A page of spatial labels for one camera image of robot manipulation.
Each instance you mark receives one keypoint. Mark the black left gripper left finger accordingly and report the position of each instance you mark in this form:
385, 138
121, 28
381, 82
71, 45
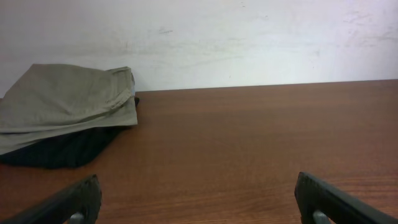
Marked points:
78, 203

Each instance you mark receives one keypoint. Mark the folded black garment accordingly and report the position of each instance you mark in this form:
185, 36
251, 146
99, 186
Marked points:
70, 150

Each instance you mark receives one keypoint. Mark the folded olive green garment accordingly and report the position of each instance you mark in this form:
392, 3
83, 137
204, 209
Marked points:
55, 99

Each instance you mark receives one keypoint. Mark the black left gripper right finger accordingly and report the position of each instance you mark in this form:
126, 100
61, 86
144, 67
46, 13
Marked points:
320, 202

